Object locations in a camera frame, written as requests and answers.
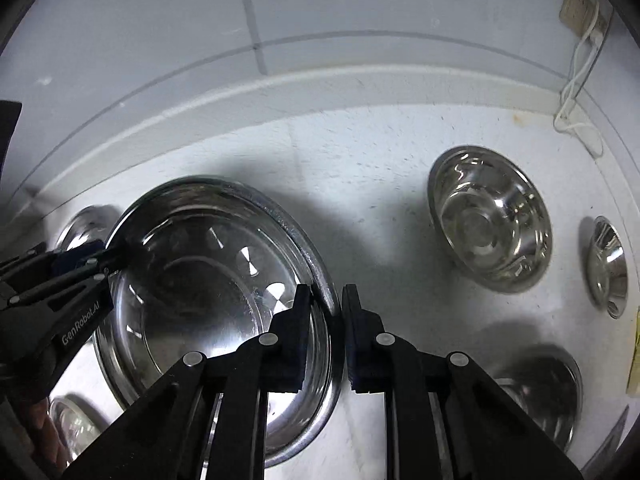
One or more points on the shallow steel plate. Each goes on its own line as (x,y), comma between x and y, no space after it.
(547,395)

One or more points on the beige wall socket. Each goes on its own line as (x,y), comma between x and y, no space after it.
(580,7)

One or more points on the pale yellow object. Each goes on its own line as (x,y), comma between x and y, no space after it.
(635,355)

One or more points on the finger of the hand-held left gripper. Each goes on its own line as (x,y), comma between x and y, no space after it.
(114,259)
(75,256)

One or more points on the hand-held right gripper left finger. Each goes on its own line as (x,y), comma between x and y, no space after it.
(299,350)

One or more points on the person's left hand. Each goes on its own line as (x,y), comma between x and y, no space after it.
(44,422)

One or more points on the large steel bowl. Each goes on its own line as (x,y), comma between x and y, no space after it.
(200,285)

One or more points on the medium steel bowl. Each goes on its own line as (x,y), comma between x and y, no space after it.
(490,220)

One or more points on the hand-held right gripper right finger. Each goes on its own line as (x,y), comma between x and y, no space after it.
(352,350)

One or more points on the small steel bowl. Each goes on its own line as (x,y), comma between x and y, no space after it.
(80,232)
(70,427)
(607,267)

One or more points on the black panel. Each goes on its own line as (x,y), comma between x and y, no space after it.
(9,135)

